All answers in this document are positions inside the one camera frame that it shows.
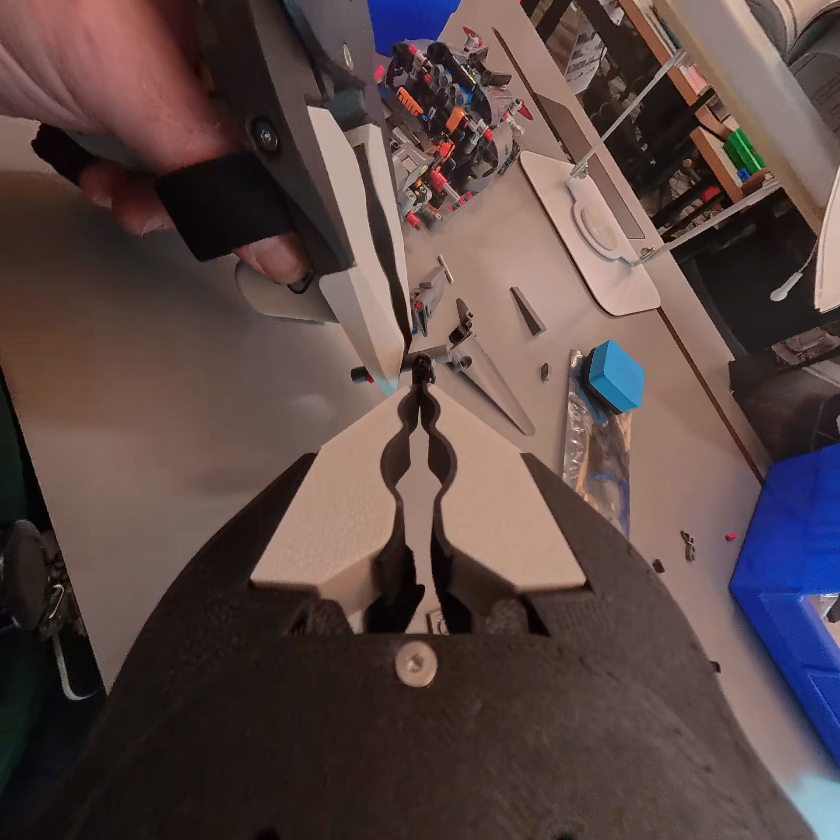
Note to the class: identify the grey wedge slope brick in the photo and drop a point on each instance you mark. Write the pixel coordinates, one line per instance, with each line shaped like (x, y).
(528, 312)

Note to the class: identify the dark curved connector piece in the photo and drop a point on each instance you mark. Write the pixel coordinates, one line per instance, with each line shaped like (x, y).
(464, 318)

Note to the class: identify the dark angled connector piece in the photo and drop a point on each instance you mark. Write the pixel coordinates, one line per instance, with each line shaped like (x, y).
(688, 546)

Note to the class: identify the grey beam with red pins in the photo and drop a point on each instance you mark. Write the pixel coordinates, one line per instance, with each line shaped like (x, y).
(415, 361)

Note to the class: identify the black oval link piece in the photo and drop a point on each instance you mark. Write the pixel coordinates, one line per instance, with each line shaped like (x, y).
(423, 374)

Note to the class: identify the blue foam block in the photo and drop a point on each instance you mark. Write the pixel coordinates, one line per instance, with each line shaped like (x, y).
(613, 377)

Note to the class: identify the pale grey axle pin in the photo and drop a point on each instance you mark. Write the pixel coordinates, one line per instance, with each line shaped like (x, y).
(445, 269)

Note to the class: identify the green brick stack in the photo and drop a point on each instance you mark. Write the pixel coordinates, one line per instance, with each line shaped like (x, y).
(745, 151)

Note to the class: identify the long grey wing panel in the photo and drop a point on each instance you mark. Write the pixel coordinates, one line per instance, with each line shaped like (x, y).
(489, 380)

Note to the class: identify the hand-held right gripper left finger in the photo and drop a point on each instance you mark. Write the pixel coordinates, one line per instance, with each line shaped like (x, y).
(328, 525)

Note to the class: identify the white book stand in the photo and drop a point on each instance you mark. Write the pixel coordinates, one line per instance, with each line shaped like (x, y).
(590, 229)

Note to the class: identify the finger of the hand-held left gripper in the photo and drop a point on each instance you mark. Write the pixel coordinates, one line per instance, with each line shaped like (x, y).
(354, 275)
(384, 190)

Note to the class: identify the wooden shelf unit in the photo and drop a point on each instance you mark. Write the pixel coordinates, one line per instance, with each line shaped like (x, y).
(689, 85)

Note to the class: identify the partly built toy vehicle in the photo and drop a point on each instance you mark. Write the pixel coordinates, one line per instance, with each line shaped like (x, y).
(446, 118)

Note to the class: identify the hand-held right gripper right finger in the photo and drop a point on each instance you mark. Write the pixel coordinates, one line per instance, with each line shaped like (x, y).
(512, 525)

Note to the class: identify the person's left hand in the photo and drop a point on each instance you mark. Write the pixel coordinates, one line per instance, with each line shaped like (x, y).
(98, 65)

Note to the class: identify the silver foil bag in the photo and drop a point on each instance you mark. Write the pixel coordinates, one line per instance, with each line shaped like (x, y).
(594, 459)

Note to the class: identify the black connector piece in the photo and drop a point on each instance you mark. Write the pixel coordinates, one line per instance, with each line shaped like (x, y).
(359, 375)

